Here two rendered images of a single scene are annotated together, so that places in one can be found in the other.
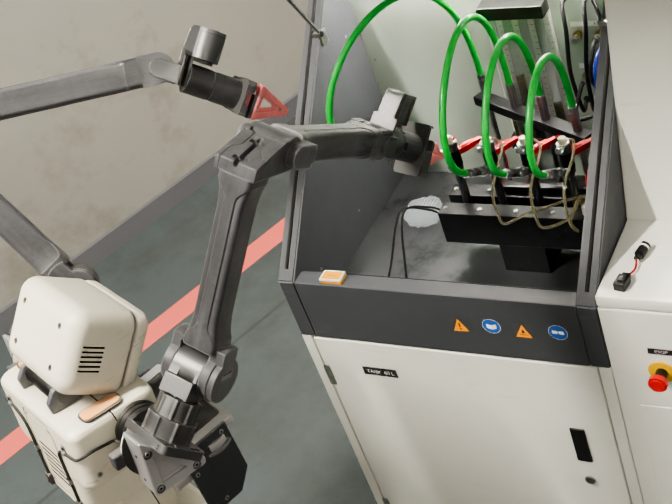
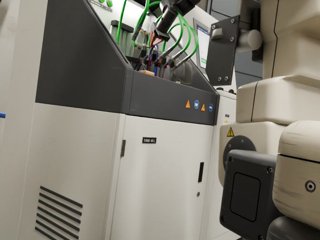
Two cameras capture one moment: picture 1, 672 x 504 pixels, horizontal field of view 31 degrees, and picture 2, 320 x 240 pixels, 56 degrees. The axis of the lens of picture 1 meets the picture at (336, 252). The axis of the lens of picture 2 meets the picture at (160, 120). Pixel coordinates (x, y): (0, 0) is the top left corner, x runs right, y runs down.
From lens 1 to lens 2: 2.82 m
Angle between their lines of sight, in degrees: 90
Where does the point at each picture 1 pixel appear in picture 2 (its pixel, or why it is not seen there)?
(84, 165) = not seen: outside the picture
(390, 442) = (132, 204)
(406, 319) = (172, 100)
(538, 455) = (187, 185)
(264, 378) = not seen: outside the picture
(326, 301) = (145, 85)
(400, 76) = not seen: hidden behind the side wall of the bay
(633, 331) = (224, 106)
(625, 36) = (185, 30)
